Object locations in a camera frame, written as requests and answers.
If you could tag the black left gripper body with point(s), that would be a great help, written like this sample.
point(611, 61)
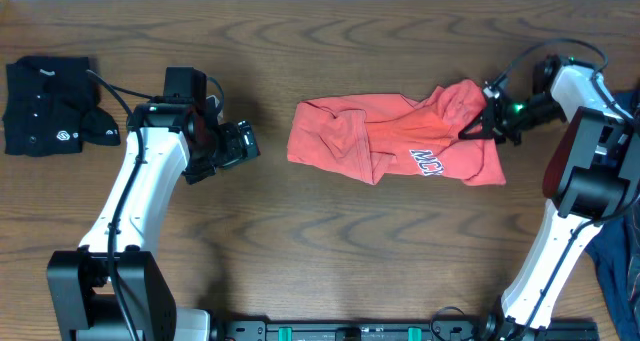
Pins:
point(224, 149)

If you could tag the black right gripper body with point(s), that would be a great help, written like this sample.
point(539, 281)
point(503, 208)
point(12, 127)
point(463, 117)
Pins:
point(510, 121)

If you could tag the red printed t-shirt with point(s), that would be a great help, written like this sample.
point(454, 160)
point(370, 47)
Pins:
point(368, 136)

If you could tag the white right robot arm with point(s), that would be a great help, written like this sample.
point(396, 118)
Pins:
point(592, 178)

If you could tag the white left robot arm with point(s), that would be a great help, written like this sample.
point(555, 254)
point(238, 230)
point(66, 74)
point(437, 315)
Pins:
point(110, 287)

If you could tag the folded black polo shirt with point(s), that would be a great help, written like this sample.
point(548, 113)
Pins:
point(53, 108)

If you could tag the dark blue garment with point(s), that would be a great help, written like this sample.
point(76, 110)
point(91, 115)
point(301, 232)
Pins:
point(615, 253)

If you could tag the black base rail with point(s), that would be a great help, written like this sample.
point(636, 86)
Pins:
point(447, 330)

